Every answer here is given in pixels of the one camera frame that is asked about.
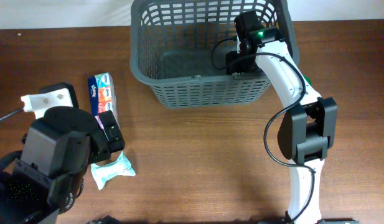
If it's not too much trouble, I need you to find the teal tissue packet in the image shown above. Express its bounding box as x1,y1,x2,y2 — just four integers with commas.
91,152,136,190

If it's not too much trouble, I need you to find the Kleenex tissue multipack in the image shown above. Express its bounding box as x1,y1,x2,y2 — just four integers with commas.
88,72,118,128

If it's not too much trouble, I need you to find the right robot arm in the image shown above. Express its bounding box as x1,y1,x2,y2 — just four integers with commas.
225,11,337,223

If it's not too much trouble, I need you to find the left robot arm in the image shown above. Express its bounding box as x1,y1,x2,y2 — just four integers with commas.
0,106,125,223

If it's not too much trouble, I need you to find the grey plastic basket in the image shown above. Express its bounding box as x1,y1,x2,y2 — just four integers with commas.
130,0,299,108

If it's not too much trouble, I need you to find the green lid jar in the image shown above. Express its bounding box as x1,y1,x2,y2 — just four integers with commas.
303,75,311,88

